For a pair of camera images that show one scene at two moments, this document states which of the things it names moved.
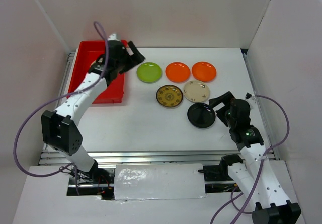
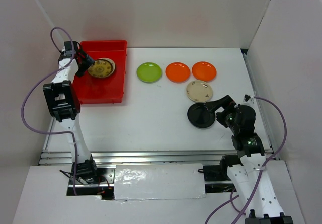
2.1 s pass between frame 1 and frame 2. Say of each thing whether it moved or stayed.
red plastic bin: stayed
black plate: stayed
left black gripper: moved
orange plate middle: stayed
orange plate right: stayed
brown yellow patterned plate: moved
